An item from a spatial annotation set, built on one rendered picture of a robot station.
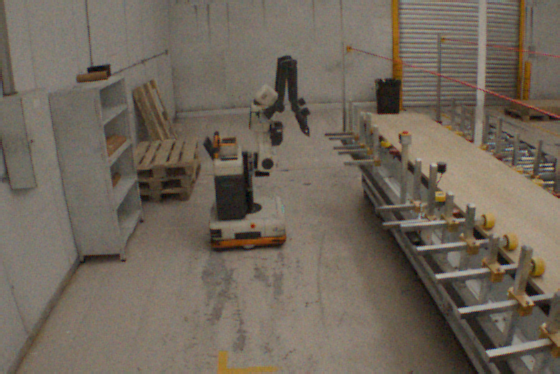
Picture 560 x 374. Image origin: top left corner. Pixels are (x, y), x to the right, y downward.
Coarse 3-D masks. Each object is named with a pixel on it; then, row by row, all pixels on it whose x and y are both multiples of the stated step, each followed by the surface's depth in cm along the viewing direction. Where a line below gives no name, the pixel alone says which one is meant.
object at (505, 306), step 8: (536, 296) 159; (544, 296) 158; (552, 296) 158; (488, 304) 158; (496, 304) 158; (504, 304) 157; (512, 304) 156; (536, 304) 158; (544, 304) 158; (464, 312) 156; (472, 312) 156; (480, 312) 156; (488, 312) 157; (496, 312) 157
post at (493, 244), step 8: (496, 240) 179; (488, 248) 183; (496, 248) 181; (488, 256) 183; (496, 256) 182; (488, 280) 186; (488, 288) 187; (480, 296) 191; (488, 296) 189; (480, 304) 191
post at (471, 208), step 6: (468, 204) 203; (468, 210) 203; (474, 210) 202; (468, 216) 203; (474, 216) 203; (468, 222) 204; (468, 228) 205; (468, 234) 206; (462, 252) 211; (462, 258) 211; (468, 258) 210; (462, 264) 211; (462, 270) 213; (462, 282) 215
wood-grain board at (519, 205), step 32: (384, 128) 443; (416, 128) 441; (448, 160) 342; (480, 160) 340; (480, 192) 278; (512, 192) 275; (544, 192) 272; (512, 224) 233; (544, 224) 229; (512, 256) 201; (544, 256) 198; (544, 288) 173
